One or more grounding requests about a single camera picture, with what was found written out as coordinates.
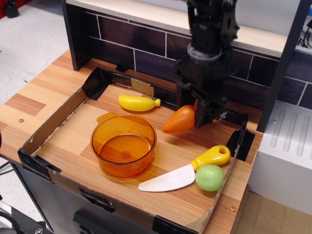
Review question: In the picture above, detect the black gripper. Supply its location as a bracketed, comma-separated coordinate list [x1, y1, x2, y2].
[175, 48, 237, 128]

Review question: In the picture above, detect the orange toy carrot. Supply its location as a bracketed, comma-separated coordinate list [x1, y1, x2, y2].
[162, 105, 196, 134]

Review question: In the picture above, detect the orange transparent plastic pot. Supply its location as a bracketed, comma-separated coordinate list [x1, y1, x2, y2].
[90, 112, 157, 178]

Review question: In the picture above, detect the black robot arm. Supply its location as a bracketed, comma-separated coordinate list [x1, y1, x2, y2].
[175, 0, 239, 128]

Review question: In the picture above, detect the cardboard fence with black tape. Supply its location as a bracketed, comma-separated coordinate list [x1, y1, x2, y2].
[18, 68, 261, 234]

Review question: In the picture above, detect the yellow toy banana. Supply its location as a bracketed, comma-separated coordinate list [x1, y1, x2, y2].
[118, 95, 161, 112]

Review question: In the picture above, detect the green toy fruit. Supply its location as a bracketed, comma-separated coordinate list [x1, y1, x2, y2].
[195, 165, 225, 192]

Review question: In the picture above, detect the dark tiled backsplash shelf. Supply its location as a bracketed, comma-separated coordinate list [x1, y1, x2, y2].
[60, 0, 312, 133]

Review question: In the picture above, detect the white ribbed block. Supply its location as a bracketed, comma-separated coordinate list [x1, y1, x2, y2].
[248, 101, 312, 214]

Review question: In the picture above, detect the toy knife yellow handle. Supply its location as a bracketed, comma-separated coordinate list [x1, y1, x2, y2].
[138, 145, 231, 192]

